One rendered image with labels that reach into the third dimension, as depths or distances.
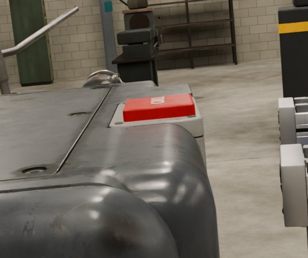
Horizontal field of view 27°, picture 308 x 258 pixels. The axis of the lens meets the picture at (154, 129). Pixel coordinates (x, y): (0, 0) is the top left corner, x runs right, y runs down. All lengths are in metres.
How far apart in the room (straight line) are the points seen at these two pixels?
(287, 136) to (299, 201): 0.50
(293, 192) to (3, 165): 0.56
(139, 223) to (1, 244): 0.07
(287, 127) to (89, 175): 1.05
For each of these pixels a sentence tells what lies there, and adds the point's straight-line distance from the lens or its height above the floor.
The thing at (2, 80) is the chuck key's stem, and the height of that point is 1.26.
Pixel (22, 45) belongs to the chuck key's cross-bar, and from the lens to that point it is 1.08.
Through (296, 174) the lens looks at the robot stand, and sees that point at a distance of 0.91.
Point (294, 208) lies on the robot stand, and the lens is 0.92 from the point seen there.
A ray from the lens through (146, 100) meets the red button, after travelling 0.57.
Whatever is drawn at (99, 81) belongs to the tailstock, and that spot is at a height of 1.13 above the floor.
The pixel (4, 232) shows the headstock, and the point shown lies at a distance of 0.33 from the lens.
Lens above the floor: 1.34
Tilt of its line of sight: 10 degrees down
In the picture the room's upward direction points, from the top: 6 degrees counter-clockwise
